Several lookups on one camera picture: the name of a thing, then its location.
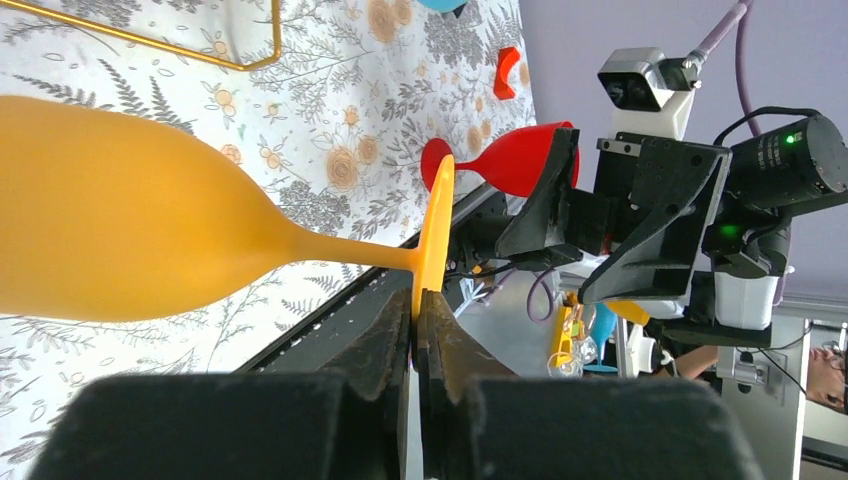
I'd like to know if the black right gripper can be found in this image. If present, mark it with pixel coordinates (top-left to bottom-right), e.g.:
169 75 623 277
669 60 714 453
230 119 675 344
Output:
566 115 847 304

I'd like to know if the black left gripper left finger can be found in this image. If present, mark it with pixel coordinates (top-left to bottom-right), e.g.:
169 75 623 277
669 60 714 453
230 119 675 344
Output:
31 290 410 479

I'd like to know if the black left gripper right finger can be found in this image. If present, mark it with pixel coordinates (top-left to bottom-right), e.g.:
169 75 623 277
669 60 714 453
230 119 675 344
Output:
415 291 763 479

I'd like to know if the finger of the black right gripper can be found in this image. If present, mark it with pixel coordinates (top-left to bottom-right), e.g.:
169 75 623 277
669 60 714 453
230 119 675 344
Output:
495 127 583 271

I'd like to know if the blue plastic wine glass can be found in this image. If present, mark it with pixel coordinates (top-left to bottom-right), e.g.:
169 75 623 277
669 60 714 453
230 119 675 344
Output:
418 0 468 15

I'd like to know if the yellow plastic wine glass front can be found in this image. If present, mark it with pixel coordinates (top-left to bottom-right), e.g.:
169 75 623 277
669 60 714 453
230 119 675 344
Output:
1 96 455 322

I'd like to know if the gold wire wine glass rack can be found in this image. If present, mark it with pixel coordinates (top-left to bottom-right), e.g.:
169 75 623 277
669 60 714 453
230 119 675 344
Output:
1 0 283 72

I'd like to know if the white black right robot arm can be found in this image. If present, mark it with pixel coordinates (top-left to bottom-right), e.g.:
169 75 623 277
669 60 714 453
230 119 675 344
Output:
492 109 847 347

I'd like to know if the red plastic wine glass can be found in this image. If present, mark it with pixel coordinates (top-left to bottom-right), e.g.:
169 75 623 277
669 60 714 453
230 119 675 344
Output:
420 121 574 198

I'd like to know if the small orange red piece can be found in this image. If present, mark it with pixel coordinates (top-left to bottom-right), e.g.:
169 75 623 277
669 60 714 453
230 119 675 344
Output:
493 46 521 101

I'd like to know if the floral patterned table mat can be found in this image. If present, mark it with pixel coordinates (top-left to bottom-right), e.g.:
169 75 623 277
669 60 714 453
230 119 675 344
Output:
1 1 535 479

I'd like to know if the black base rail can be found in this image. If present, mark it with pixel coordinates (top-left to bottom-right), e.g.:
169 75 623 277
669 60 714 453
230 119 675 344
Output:
236 185 524 374

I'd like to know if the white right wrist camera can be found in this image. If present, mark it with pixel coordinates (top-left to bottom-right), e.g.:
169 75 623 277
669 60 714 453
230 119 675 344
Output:
597 47 702 141

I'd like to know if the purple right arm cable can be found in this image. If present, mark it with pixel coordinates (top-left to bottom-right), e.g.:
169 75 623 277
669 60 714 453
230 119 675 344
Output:
526 0 790 326

